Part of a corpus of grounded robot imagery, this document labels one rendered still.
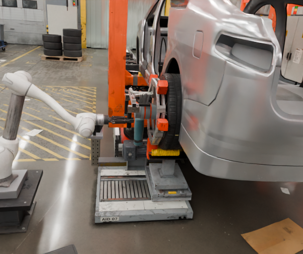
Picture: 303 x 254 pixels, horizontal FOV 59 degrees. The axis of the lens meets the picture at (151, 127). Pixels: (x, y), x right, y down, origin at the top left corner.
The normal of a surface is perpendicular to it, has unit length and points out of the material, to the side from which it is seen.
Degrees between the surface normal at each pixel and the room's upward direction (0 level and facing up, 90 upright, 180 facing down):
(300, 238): 12
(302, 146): 103
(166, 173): 90
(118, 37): 90
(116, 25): 90
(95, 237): 0
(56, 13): 90
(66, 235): 0
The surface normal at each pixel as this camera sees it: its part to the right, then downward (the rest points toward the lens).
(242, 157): -0.22, 0.59
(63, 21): 0.18, 0.37
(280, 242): 0.05, -0.92
